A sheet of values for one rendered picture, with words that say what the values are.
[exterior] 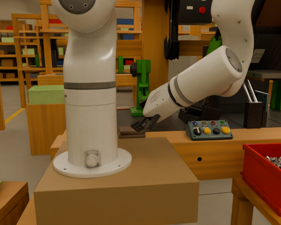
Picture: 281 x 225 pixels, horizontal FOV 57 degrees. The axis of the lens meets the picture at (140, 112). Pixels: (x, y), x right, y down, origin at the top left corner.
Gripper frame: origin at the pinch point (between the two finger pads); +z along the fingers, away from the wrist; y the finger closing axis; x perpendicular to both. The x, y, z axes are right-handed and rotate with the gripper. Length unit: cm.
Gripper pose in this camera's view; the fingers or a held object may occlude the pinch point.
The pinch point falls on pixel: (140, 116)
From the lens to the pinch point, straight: 77.1
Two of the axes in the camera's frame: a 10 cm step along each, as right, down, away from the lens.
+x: 7.1, 6.1, 3.4
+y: -2.7, 6.9, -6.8
